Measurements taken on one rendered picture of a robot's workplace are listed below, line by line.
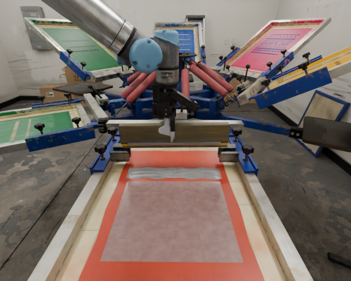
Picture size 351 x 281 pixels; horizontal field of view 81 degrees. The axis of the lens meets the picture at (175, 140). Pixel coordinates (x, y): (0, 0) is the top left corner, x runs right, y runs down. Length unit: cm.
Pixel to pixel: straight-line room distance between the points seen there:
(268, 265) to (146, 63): 55
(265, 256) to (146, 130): 52
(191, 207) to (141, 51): 46
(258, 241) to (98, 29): 63
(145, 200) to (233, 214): 27
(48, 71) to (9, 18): 116
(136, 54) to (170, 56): 19
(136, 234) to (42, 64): 535
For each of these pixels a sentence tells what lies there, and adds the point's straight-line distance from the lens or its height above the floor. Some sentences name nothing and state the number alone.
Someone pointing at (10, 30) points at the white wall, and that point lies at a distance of 599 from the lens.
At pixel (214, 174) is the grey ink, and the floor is 96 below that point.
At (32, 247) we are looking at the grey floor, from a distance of 206.
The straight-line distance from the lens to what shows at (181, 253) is 58.
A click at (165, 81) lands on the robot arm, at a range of 67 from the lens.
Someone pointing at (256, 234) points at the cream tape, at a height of 96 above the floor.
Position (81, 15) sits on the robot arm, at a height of 147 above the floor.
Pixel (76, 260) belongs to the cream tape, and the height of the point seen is 96.
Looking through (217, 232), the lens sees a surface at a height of 96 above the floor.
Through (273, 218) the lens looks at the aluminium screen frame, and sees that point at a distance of 65.
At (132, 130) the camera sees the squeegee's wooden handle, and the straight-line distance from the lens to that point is 77.
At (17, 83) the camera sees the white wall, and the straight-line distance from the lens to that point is 622.
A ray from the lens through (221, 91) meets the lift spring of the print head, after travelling 137.
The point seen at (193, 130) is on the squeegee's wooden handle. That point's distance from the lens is 75.
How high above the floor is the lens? 143
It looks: 27 degrees down
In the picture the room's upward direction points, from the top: straight up
